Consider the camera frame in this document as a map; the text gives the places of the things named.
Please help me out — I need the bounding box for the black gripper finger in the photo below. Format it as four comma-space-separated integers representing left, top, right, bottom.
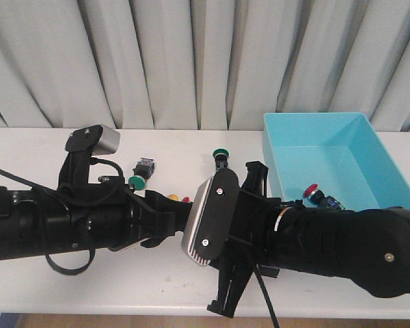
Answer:
145, 190, 192, 219
206, 262, 253, 318

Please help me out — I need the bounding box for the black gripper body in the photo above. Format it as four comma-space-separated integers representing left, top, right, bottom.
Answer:
221, 161, 281, 273
57, 125, 176, 251

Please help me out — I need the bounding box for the grey pleated curtain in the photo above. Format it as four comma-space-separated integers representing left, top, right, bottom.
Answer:
0, 1, 410, 132

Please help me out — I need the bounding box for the green push button left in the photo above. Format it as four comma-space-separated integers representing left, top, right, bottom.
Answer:
128, 158, 155, 191

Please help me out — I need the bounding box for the yellow push button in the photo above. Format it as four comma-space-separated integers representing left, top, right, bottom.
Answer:
167, 194, 179, 202

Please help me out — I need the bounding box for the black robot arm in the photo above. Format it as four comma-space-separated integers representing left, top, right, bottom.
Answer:
0, 125, 192, 260
206, 162, 410, 317

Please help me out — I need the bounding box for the green push button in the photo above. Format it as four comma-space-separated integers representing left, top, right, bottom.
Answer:
213, 148, 230, 174
128, 158, 155, 191

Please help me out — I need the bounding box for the green push button back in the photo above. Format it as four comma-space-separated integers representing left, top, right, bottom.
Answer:
213, 148, 230, 174

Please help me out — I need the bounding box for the light blue plastic box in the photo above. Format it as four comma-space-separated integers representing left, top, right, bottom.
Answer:
262, 112, 410, 211

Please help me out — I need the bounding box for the red push button front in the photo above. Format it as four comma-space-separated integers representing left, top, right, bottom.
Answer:
303, 183, 344, 210

